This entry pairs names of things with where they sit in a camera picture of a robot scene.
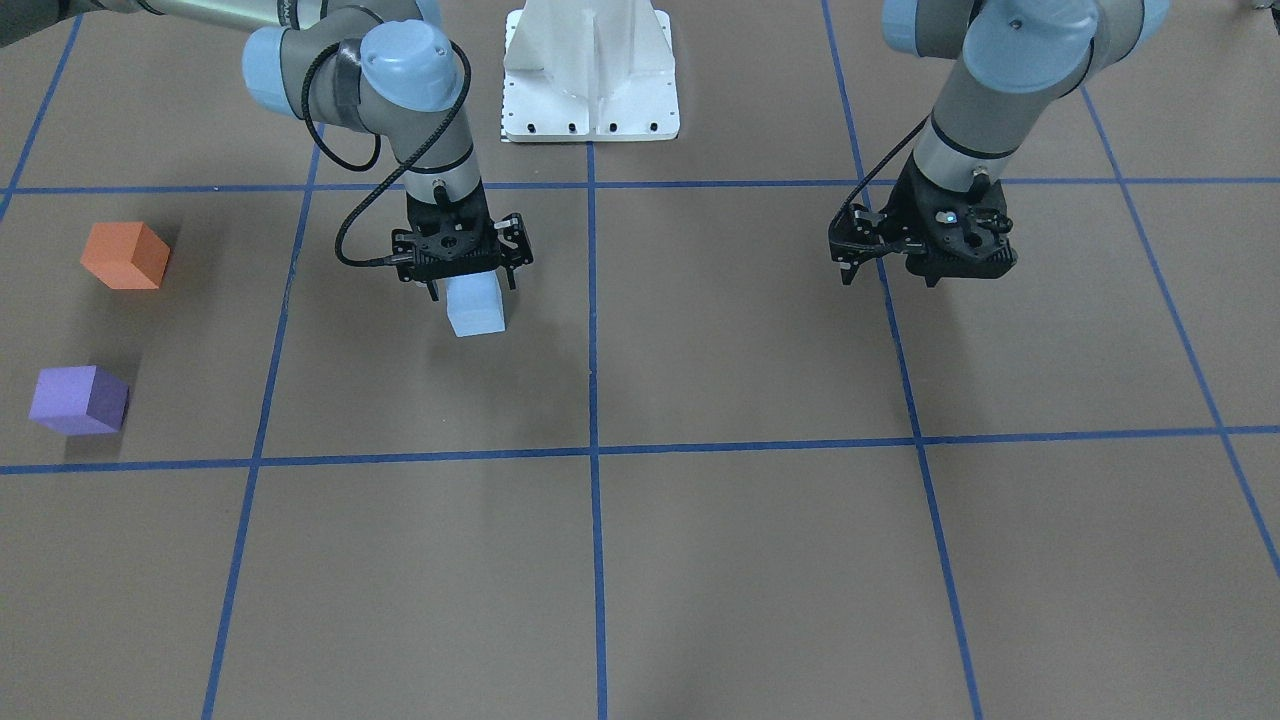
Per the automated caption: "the purple foam block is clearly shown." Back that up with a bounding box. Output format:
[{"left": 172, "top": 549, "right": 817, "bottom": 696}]
[{"left": 28, "top": 365, "right": 131, "bottom": 436}]

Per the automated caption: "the orange foam block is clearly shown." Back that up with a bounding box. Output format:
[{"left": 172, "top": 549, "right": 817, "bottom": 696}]
[{"left": 79, "top": 222, "right": 172, "bottom": 291}]

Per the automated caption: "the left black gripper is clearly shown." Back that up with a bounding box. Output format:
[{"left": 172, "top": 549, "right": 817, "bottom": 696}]
[{"left": 828, "top": 160, "right": 1018, "bottom": 290}]

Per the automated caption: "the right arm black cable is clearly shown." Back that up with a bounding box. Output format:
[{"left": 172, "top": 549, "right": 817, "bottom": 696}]
[{"left": 300, "top": 38, "right": 474, "bottom": 268}]

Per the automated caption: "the light blue foam block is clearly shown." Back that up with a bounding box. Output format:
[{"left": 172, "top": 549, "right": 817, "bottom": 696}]
[{"left": 445, "top": 272, "right": 506, "bottom": 338}]

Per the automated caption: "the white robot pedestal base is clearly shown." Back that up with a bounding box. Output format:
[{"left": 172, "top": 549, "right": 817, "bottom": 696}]
[{"left": 500, "top": 1, "right": 681, "bottom": 143}]

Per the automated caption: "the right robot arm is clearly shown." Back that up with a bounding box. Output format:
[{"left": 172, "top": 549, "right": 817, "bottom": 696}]
[{"left": 3, "top": 1, "right": 532, "bottom": 291}]

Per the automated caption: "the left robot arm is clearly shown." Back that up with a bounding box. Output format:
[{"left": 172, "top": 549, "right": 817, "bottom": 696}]
[{"left": 828, "top": 1, "right": 1171, "bottom": 287}]

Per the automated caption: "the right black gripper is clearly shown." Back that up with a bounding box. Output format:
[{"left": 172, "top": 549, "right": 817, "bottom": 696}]
[{"left": 392, "top": 184, "right": 534, "bottom": 302}]

